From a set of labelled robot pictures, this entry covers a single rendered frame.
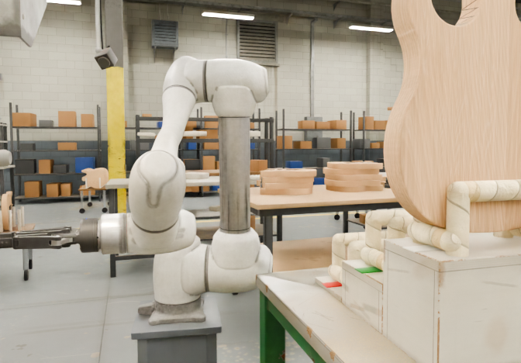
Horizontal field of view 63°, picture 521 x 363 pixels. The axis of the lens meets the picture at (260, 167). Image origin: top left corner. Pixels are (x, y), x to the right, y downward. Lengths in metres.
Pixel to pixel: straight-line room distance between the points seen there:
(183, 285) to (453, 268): 0.94
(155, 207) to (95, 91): 10.98
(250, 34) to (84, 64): 4.49
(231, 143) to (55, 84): 10.69
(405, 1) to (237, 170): 0.81
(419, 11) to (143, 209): 0.59
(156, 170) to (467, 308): 0.56
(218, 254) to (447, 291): 0.86
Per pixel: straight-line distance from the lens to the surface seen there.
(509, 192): 0.74
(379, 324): 0.84
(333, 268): 1.05
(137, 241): 0.97
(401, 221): 0.83
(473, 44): 0.75
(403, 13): 0.70
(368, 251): 0.89
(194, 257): 1.41
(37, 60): 12.05
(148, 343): 1.45
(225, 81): 1.31
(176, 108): 1.24
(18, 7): 0.56
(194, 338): 1.45
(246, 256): 1.38
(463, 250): 0.70
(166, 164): 0.82
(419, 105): 0.68
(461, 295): 0.70
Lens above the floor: 1.27
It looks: 3 degrees down
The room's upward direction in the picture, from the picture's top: straight up
